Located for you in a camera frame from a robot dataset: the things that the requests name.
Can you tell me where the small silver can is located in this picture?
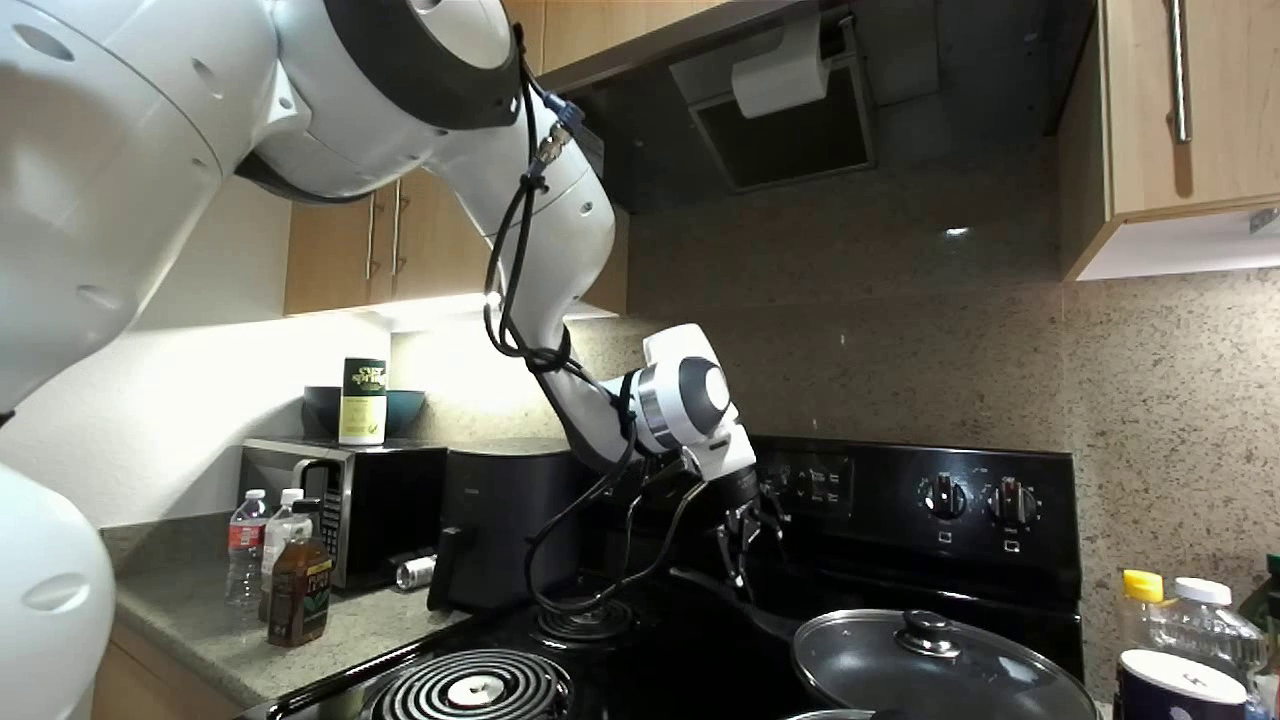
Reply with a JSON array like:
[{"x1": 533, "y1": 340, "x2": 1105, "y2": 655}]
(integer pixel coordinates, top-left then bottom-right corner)
[{"x1": 392, "y1": 553, "x2": 440, "y2": 592}]

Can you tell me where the black electric stove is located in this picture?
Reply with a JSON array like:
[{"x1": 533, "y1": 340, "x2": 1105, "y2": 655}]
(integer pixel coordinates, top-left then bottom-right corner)
[{"x1": 264, "y1": 434, "x2": 1092, "y2": 720}]

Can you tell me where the wooden wall cabinet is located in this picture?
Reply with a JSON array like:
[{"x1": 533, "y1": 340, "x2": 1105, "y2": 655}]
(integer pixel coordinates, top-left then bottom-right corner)
[{"x1": 280, "y1": 0, "x2": 754, "y2": 320}]

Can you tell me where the wooden cabinet with steel handle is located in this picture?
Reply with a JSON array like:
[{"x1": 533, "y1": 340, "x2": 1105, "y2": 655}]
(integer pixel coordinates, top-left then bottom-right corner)
[{"x1": 1058, "y1": 0, "x2": 1280, "y2": 288}]

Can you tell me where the black silver microwave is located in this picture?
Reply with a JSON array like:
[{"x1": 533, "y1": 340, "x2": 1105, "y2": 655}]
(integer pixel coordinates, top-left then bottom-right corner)
[{"x1": 238, "y1": 440, "x2": 453, "y2": 596}]

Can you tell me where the white paper roll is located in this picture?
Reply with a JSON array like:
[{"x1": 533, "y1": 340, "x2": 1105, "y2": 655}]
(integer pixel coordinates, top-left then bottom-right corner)
[{"x1": 728, "y1": 16, "x2": 842, "y2": 124}]

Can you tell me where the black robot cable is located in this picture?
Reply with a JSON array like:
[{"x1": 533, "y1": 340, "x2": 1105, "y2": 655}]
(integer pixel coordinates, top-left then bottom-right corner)
[{"x1": 476, "y1": 26, "x2": 766, "y2": 626}]

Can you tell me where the coil stove burner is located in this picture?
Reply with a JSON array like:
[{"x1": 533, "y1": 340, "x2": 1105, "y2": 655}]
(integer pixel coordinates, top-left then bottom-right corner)
[
  {"x1": 372, "y1": 645, "x2": 580, "y2": 720},
  {"x1": 537, "y1": 596, "x2": 640, "y2": 653}
]

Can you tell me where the black stove knob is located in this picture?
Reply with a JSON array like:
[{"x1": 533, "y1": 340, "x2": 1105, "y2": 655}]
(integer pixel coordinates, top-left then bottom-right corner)
[
  {"x1": 915, "y1": 468, "x2": 975, "y2": 528},
  {"x1": 984, "y1": 477, "x2": 1051, "y2": 537}
]

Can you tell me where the white cap clear bottle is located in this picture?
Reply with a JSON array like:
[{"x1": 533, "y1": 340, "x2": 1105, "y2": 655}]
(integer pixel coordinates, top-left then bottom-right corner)
[{"x1": 1157, "y1": 574, "x2": 1266, "y2": 683}]

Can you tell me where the green white can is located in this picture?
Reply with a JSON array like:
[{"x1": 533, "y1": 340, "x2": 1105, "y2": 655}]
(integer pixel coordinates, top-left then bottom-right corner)
[{"x1": 336, "y1": 354, "x2": 392, "y2": 449}]

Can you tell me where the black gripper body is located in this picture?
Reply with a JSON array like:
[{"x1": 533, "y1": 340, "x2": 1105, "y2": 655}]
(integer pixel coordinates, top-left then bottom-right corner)
[{"x1": 714, "y1": 468, "x2": 787, "y2": 553}]

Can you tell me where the yellow cap bottle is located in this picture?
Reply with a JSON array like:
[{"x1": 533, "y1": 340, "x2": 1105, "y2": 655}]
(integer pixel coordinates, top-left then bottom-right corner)
[{"x1": 1117, "y1": 568, "x2": 1177, "y2": 674}]

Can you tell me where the black countertop appliance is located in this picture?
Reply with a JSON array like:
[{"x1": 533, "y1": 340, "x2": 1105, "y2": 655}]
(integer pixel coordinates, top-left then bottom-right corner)
[{"x1": 430, "y1": 449, "x2": 593, "y2": 616}]

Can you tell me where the amber glass bottle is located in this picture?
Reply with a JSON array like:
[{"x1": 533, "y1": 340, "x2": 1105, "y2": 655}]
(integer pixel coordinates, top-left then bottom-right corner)
[{"x1": 264, "y1": 537, "x2": 336, "y2": 653}]

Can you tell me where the dark range hood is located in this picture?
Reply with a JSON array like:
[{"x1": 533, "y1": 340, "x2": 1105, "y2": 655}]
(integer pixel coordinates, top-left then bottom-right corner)
[{"x1": 573, "y1": 0, "x2": 1105, "y2": 224}]

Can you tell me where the dark glass bottle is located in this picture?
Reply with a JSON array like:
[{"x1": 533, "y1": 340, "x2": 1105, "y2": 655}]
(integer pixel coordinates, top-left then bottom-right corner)
[{"x1": 1239, "y1": 553, "x2": 1280, "y2": 674}]

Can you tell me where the steel cabinet handle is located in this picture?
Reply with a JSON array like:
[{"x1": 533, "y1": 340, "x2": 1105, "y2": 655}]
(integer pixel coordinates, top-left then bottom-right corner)
[{"x1": 1165, "y1": 0, "x2": 1196, "y2": 150}]

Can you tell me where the dark container white lid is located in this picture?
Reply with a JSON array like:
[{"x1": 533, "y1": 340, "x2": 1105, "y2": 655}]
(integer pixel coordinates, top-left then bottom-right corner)
[{"x1": 1114, "y1": 648, "x2": 1256, "y2": 720}]

